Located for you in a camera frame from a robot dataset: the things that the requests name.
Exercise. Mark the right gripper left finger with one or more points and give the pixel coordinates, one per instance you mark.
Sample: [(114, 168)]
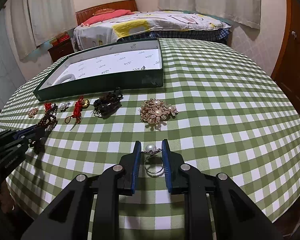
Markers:
[(68, 215)]

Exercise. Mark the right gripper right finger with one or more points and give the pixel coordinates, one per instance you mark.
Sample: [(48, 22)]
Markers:
[(215, 206)]

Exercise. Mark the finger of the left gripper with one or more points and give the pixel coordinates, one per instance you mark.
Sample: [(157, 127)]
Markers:
[(33, 133)]

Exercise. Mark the red cord charm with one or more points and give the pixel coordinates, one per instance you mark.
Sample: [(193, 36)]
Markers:
[(80, 104)]

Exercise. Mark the pale jade bangle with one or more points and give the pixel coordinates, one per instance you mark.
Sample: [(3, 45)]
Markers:
[(68, 77)]

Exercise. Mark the dark bead tassel charm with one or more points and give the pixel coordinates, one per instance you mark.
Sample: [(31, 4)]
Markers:
[(50, 109)]

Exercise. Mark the pearl flower brooch small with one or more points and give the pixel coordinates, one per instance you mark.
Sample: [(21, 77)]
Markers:
[(64, 106)]

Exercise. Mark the dark wooden nightstand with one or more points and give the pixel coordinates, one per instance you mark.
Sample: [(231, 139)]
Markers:
[(60, 50)]

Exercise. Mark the green checked tablecloth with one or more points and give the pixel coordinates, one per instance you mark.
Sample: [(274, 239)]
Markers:
[(232, 118)]

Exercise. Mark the red boxes on nightstand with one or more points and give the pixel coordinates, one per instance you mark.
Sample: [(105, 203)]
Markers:
[(59, 38)]

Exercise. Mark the gold pearl flower brooch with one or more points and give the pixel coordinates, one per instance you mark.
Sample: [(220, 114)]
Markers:
[(154, 111)]

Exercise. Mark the bed with patterned sheet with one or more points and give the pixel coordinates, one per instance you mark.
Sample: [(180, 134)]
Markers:
[(175, 24)]

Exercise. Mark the white curtain left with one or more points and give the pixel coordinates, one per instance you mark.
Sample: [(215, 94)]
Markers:
[(31, 23)]

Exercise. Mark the dark green tray box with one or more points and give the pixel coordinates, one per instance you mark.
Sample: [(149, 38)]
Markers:
[(105, 68)]

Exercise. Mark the wooden headboard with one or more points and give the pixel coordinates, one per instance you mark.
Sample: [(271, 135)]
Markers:
[(85, 14)]

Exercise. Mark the pink pillow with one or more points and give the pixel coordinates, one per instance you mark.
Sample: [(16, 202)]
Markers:
[(106, 16)]

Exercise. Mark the orange patterned cushion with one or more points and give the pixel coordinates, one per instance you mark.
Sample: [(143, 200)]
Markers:
[(103, 11)]

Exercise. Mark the wooden door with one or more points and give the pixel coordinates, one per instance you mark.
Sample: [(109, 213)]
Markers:
[(286, 73)]

